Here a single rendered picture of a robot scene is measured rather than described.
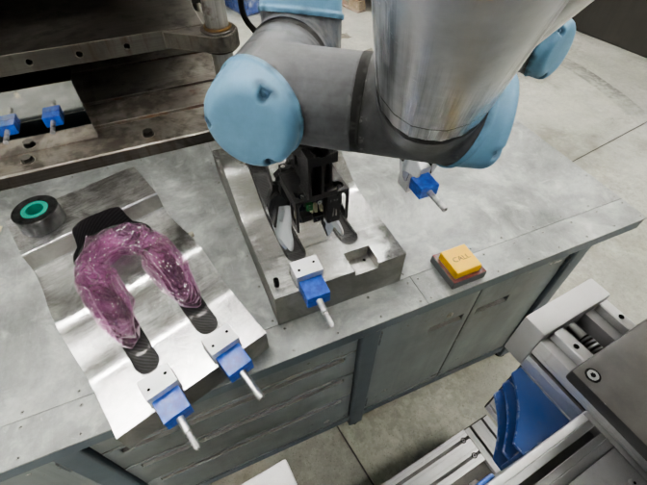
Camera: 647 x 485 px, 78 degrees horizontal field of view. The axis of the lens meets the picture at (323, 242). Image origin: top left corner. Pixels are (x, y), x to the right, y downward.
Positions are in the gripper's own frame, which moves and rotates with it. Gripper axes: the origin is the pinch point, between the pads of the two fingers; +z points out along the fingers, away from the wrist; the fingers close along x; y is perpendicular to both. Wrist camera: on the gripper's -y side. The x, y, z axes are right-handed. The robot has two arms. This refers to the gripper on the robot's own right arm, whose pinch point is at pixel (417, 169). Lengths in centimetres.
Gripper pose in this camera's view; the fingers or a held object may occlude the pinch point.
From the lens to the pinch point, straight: 85.5
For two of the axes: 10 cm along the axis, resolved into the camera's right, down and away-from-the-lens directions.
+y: 4.0, 6.9, -6.0
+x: 9.2, -3.0, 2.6
